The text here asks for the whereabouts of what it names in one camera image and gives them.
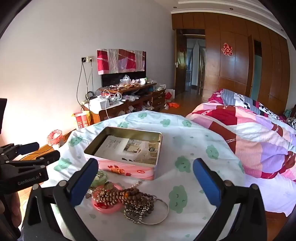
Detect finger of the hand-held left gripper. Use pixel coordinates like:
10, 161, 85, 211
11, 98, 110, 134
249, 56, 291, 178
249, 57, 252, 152
0, 142, 40, 160
5, 151, 60, 168

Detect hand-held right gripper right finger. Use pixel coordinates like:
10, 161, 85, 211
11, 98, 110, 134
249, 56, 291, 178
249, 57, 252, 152
193, 158, 274, 241

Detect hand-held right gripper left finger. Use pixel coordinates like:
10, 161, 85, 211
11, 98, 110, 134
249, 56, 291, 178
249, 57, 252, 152
22, 158, 100, 241

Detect green jade bangle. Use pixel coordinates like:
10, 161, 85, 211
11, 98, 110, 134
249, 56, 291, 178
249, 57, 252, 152
91, 170, 109, 188

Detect brown wooden bead necklace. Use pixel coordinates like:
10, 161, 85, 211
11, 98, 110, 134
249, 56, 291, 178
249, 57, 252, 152
92, 188, 155, 219

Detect pink tin box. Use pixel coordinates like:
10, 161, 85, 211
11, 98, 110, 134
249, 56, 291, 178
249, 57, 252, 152
84, 126, 163, 181

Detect metal bead chain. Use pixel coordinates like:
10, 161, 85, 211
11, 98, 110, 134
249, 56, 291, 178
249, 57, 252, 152
124, 206, 145, 224

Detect person's left hand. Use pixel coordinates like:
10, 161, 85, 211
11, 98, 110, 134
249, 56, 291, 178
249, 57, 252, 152
9, 193, 23, 228

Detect pink waste bin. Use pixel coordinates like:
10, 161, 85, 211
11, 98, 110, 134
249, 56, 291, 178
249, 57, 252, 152
47, 130, 63, 147

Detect cloud print bedsheet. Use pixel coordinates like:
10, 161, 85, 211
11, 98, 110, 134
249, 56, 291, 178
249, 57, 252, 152
39, 110, 289, 241

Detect thin silver bangle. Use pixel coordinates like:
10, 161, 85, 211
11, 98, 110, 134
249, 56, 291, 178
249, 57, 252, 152
139, 197, 169, 225

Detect red and yellow carton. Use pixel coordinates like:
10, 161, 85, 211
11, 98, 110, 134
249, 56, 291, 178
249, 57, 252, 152
72, 111, 92, 129

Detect printed paper leaflet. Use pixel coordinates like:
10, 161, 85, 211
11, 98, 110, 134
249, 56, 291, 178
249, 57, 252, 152
94, 136, 160, 165

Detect pink patchwork quilt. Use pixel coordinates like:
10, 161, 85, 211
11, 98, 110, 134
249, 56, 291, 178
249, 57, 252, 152
186, 89, 296, 180

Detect white box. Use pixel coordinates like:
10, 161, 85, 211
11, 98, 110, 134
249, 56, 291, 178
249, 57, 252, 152
90, 97, 111, 110

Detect wooden television cabinet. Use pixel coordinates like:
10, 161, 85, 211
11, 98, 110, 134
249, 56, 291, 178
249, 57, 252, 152
82, 82, 167, 123

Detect black television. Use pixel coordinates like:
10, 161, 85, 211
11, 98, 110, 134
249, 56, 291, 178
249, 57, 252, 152
101, 71, 147, 88

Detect pile of assorted small goods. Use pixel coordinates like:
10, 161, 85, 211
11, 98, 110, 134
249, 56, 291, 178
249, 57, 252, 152
102, 75, 158, 92

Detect wooden door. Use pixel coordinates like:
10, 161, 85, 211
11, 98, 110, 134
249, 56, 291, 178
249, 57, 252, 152
175, 29, 188, 92

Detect wooden wardrobe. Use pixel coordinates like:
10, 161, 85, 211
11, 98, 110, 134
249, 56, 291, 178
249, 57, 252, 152
171, 12, 290, 116

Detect red patchwork cloth cover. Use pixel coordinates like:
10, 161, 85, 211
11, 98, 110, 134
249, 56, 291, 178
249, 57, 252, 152
97, 49, 147, 75

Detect red paper decoration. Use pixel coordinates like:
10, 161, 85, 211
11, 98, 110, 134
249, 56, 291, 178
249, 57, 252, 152
221, 43, 233, 56

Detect hanging cables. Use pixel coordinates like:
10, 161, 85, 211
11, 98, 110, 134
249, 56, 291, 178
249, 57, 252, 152
77, 61, 93, 100

